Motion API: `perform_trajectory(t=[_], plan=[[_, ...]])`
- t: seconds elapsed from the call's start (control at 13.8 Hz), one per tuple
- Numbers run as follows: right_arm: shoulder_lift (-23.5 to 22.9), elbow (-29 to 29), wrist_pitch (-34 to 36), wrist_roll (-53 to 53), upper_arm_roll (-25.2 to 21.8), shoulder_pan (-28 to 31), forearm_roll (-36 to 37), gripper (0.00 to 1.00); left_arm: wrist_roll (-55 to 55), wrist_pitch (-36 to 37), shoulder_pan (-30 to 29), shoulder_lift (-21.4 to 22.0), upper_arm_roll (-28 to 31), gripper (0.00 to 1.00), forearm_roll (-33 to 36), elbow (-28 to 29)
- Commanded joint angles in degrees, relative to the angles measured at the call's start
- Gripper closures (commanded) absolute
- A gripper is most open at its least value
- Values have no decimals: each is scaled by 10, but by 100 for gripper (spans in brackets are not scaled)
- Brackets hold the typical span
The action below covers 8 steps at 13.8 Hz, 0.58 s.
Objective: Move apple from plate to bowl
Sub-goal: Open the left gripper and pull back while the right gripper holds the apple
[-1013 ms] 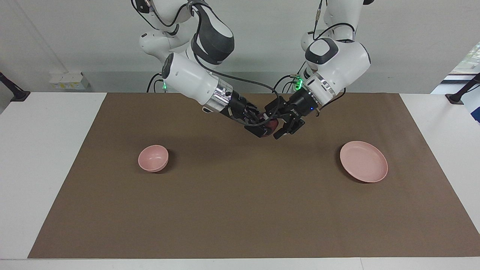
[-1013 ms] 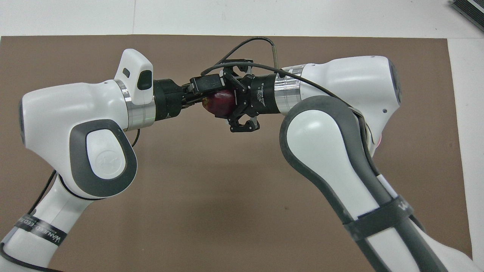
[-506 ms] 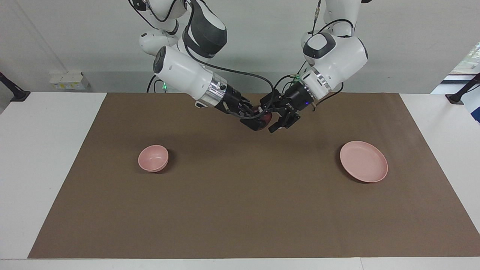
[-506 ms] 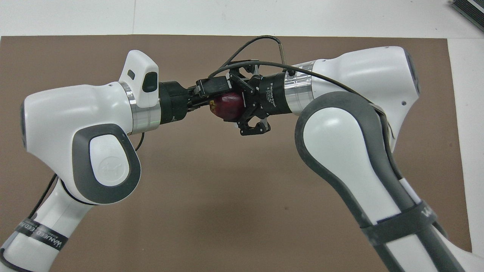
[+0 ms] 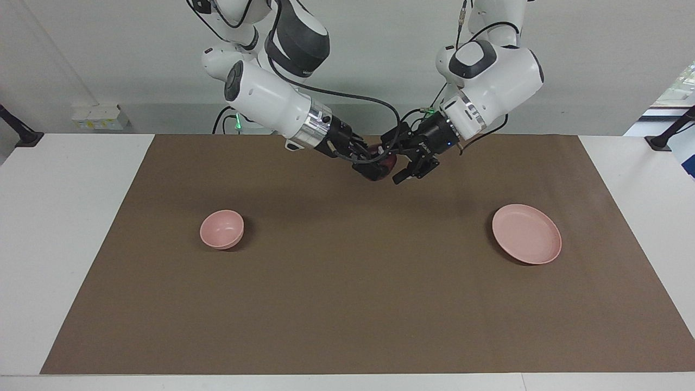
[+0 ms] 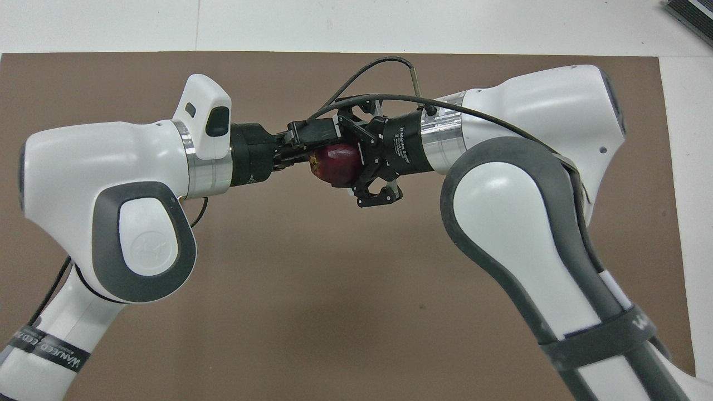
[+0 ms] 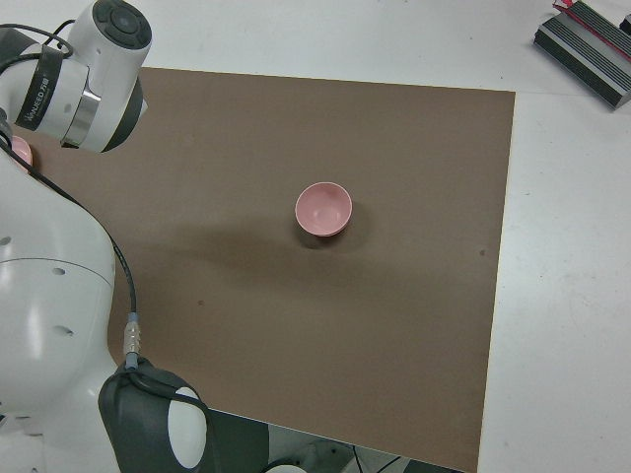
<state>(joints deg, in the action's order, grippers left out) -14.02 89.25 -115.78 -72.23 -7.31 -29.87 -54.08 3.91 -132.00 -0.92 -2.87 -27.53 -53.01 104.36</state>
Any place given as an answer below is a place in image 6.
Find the brown table mat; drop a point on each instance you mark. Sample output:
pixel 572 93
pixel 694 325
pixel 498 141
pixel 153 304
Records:
pixel 334 289

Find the dark red apple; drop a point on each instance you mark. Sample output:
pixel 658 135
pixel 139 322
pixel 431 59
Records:
pixel 337 164

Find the dark ribbed device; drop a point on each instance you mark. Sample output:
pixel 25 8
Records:
pixel 693 16

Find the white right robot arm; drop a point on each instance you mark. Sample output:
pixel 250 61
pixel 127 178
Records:
pixel 535 111

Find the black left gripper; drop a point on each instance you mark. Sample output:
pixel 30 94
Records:
pixel 253 153

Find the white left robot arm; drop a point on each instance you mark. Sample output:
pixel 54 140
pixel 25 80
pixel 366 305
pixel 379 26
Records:
pixel 83 161

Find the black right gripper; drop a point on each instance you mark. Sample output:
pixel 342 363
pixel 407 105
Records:
pixel 406 143

